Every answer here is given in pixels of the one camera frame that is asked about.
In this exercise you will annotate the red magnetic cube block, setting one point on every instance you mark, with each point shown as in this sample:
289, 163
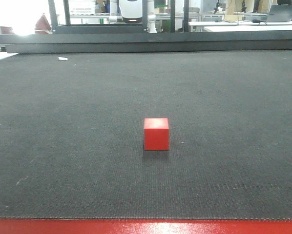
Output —
156, 134

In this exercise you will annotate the dark grey table mat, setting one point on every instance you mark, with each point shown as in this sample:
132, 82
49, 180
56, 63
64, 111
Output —
204, 135

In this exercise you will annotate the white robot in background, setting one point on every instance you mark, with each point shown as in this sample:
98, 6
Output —
132, 12

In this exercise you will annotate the white background desk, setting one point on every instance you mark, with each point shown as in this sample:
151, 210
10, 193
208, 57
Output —
239, 26

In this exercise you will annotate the black metal frame bar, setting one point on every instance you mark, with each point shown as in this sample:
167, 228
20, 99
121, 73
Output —
147, 43

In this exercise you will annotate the red table edge rail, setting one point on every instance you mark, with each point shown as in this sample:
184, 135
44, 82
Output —
57, 226

